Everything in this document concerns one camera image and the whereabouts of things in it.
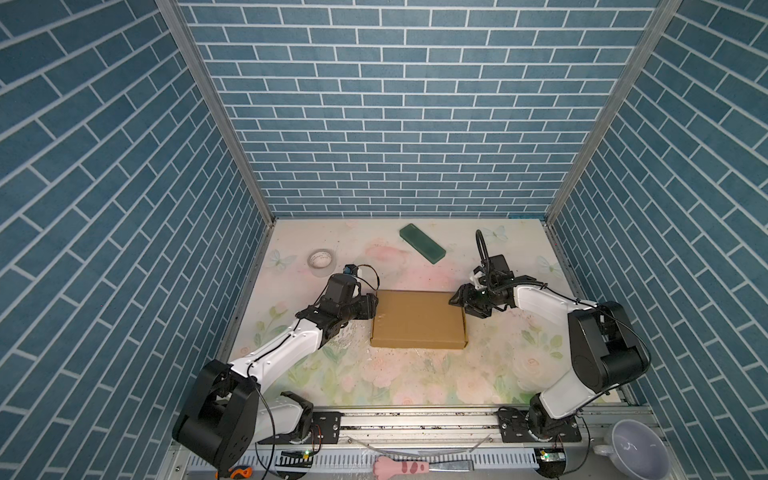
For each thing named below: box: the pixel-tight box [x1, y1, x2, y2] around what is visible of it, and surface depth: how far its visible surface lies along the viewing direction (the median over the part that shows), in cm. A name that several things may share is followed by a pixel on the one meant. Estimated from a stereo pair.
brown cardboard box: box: [370, 290, 469, 349], surface depth 89 cm
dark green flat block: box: [399, 223, 446, 264], surface depth 114 cm
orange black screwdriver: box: [228, 466, 254, 479], surface depth 68 cm
